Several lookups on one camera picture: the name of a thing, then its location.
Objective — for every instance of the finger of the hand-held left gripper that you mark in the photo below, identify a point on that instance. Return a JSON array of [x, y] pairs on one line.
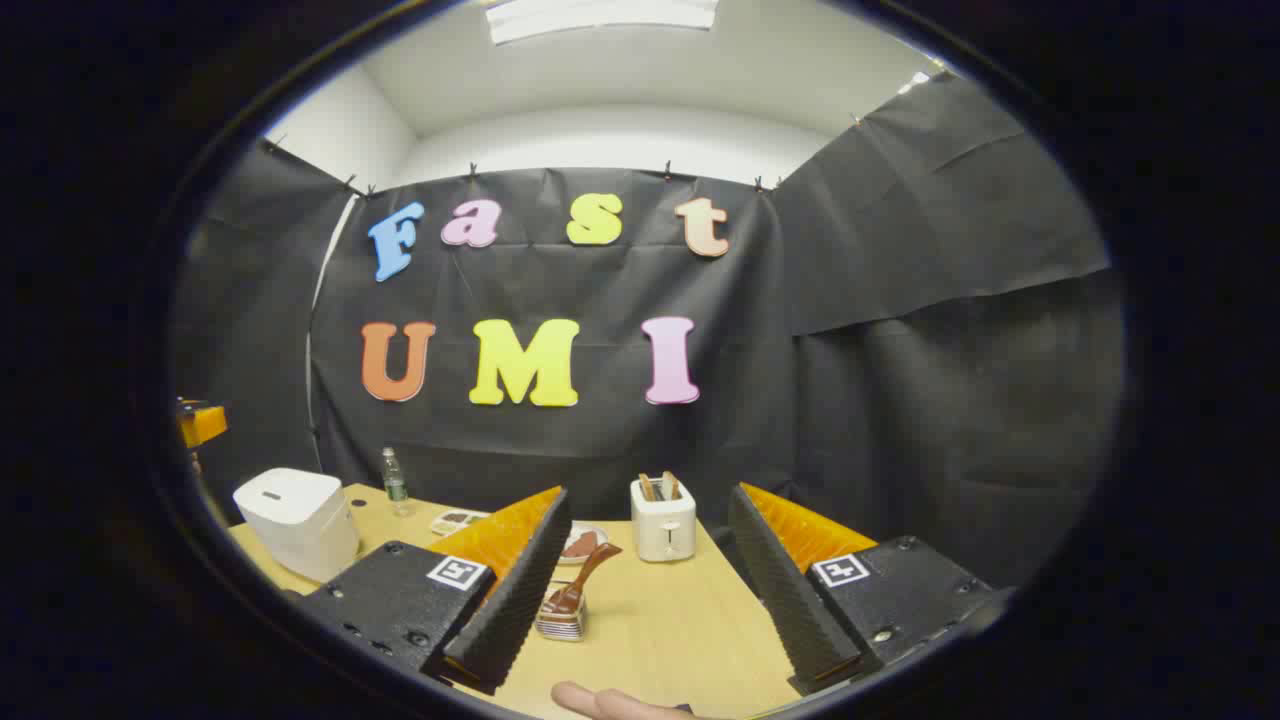
[[203, 424]]

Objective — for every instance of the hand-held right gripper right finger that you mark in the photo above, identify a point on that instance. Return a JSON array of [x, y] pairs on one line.
[[790, 600]]

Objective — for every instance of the brown meat piece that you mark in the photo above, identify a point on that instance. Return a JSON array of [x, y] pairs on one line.
[[580, 545]]

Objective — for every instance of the white toaster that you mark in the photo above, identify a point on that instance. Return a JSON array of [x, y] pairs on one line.
[[662, 535]]

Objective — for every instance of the white round plate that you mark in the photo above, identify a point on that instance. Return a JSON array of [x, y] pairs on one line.
[[601, 536]]

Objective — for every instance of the ceiling light panel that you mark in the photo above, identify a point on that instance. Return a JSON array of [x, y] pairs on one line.
[[600, 18]]

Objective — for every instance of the white divided grain dish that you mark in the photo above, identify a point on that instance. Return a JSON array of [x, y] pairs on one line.
[[455, 520]]

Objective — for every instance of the white rice cooker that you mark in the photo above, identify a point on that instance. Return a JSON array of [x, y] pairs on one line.
[[295, 520]]

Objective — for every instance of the toast bread slice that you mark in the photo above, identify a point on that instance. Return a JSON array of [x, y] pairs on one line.
[[672, 485], [647, 487]]

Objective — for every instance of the clear plastic water bottle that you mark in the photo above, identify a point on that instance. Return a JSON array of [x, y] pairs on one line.
[[395, 485]]

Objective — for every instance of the brown wooden spoon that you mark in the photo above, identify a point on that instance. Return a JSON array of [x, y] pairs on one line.
[[590, 570]]

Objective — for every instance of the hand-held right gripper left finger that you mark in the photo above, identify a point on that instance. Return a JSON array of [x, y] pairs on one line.
[[520, 600]]

